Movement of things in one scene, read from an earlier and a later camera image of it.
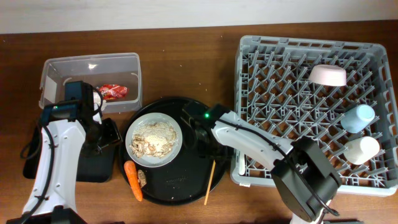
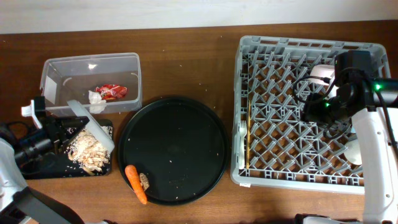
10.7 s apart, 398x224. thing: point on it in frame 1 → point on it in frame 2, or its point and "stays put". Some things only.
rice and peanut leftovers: x=154 y=139 → x=87 y=152
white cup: x=361 y=150 stays put
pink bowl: x=328 y=75 stays put
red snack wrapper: x=113 y=91 stays put
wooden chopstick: x=210 y=183 → x=248 y=136
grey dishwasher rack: x=341 y=94 stays put
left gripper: x=113 y=137 → x=55 y=129
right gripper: x=226 y=154 → x=310 y=110
